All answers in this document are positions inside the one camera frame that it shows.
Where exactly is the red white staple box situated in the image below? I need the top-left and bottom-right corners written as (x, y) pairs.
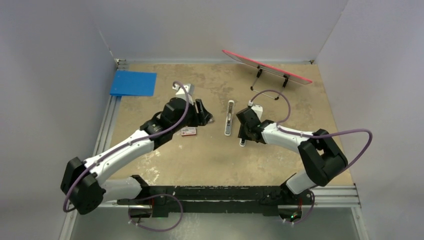
top-left (181, 127), bottom-right (197, 137)

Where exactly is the small white stapler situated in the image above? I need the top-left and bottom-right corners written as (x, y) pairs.
top-left (239, 138), bottom-right (246, 147)

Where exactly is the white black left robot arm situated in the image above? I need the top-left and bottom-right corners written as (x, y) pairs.
top-left (60, 97), bottom-right (213, 215)

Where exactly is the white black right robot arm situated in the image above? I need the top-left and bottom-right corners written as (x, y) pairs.
top-left (236, 107), bottom-right (348, 204)

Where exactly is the red tablet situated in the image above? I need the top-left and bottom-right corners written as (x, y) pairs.
top-left (222, 49), bottom-right (313, 85)

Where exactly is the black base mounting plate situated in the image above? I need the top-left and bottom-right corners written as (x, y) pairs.
top-left (116, 185), bottom-right (313, 220)

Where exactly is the blue plastic board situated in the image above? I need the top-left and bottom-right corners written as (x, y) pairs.
top-left (109, 70), bottom-right (157, 97)

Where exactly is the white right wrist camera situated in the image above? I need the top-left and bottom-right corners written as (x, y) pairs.
top-left (249, 103), bottom-right (264, 120)

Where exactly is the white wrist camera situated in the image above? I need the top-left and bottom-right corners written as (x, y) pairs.
top-left (172, 83), bottom-right (195, 99)
top-left (249, 103), bottom-right (264, 120)

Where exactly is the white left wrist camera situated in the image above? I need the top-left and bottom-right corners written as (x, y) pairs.
top-left (172, 83), bottom-right (195, 99)

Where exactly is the black wire tablet stand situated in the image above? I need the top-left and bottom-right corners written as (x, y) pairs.
top-left (250, 66), bottom-right (290, 101)

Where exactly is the aluminium left rail frame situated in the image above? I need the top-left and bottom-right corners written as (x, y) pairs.
top-left (86, 58), bottom-right (130, 178)

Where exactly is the aluminium rail frame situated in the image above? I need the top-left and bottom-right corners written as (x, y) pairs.
top-left (60, 185), bottom-right (369, 240)
top-left (86, 58), bottom-right (130, 178)

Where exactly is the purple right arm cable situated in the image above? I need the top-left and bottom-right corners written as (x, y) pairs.
top-left (248, 89), bottom-right (374, 226)

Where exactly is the aluminium front rail frame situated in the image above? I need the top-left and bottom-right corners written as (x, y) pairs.
top-left (60, 185), bottom-right (369, 240)

